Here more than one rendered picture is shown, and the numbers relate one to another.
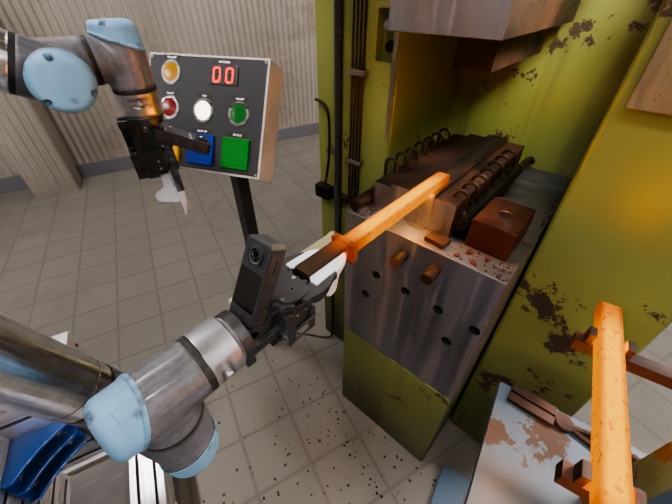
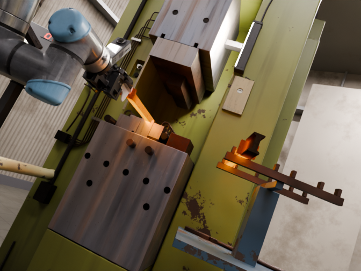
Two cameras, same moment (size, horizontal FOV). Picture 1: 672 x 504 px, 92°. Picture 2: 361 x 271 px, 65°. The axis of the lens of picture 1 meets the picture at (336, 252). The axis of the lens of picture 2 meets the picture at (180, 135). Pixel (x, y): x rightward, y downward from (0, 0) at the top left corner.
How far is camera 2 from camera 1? 0.77 m
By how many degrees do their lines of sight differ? 57
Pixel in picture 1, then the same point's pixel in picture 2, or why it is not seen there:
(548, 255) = (197, 174)
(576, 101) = (200, 137)
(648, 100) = (228, 107)
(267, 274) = (125, 47)
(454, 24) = (175, 59)
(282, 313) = (118, 70)
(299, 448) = not seen: outside the picture
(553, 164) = not seen: hidden behind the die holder
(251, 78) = not seen: hidden behind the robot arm
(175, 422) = (89, 45)
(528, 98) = (181, 133)
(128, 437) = (85, 23)
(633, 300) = (231, 194)
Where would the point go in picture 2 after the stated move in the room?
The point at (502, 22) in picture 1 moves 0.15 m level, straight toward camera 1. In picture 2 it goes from (190, 62) to (198, 46)
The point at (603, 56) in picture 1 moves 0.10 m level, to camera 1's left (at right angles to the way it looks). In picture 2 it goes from (208, 122) to (195, 114)
